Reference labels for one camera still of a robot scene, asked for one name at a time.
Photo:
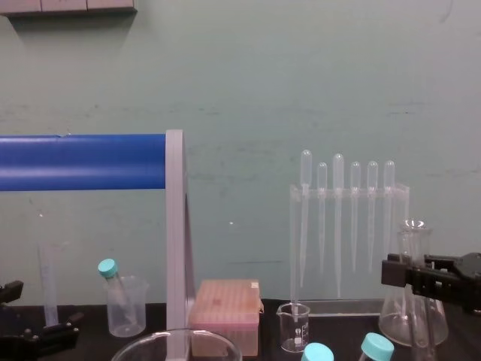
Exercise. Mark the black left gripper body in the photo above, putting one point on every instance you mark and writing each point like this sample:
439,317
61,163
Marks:
11,334

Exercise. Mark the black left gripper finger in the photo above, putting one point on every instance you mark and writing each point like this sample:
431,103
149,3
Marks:
11,295
56,336

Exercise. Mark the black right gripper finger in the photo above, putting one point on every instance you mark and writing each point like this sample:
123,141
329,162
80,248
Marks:
394,272
443,264

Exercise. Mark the clear acrylic pipette rack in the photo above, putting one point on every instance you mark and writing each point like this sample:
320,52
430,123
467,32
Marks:
345,306

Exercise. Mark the clear glass tube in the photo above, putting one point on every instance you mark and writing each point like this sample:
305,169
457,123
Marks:
424,331

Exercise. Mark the teal capped test tube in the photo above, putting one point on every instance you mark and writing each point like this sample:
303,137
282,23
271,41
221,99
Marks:
107,269
318,353
377,346

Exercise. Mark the clear plastic beaker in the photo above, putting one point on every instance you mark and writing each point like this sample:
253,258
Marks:
129,316

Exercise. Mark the small glass beaker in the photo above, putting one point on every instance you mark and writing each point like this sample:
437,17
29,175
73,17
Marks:
295,332

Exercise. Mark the clear graduated cylinder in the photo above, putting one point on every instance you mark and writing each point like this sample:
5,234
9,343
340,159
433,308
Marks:
49,286

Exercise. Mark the glass conical flask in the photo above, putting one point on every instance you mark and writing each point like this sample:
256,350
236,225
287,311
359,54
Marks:
398,319

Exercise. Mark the short clear plastic pipette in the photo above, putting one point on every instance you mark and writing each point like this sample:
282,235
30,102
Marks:
389,175

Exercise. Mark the long clear plastic pipette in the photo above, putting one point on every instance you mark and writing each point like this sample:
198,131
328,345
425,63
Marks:
306,165

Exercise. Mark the blue plastic cylinder roll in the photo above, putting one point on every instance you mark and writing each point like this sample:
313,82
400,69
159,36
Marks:
82,161

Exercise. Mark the large glass dish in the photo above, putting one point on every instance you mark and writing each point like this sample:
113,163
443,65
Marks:
210,340

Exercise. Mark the grey upright stand panel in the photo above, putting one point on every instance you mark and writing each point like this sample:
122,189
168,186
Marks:
175,225

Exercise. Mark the pink pipette tip box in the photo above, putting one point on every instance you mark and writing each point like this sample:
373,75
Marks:
225,304

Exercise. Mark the grey wall cabinet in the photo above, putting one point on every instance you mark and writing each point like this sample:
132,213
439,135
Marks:
67,5

